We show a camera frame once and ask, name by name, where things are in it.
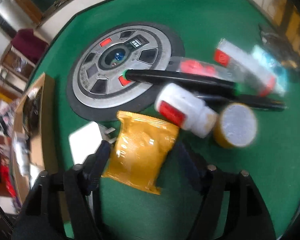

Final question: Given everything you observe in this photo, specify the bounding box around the clear packet with red print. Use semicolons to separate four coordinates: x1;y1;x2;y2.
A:
169;56;240;81

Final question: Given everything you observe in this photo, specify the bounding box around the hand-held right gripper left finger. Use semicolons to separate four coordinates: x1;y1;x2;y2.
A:
15;140;113;240

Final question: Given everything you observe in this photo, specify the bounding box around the wooden cabinet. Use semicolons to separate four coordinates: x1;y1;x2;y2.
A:
265;0;300;63

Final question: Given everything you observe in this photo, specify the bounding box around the yellow snack packet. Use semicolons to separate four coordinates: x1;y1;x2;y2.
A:
101;110;180;196

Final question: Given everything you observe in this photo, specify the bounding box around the white power adapter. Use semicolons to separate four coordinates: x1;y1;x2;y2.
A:
68;121;116;166

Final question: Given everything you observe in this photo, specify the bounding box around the round silver table console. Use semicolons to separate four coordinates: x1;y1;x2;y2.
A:
66;22;186;122

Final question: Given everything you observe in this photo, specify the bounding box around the thin black pen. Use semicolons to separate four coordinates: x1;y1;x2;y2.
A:
200;94;287;112

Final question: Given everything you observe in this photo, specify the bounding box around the wooden chair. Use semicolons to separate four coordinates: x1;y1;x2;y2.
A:
0;42;40;93

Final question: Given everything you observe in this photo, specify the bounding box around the white pill bottle red label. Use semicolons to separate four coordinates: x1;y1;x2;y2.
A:
154;82;218;139

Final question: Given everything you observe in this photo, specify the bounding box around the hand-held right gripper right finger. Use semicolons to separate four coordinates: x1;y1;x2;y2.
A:
175;142;277;240

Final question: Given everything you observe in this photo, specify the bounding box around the maroon cloth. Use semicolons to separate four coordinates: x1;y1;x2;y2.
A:
11;29;49;64

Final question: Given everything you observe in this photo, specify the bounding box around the black marker with green ends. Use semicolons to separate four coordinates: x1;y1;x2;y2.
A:
124;69;241;98

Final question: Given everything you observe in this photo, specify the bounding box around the teal and white packet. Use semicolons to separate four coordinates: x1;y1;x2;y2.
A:
250;45;290;96

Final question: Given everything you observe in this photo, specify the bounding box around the brown cardboard box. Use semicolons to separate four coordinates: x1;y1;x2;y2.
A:
7;72;58;205

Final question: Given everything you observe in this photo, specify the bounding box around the yellow tape roll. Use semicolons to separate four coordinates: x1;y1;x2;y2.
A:
212;102;258;149

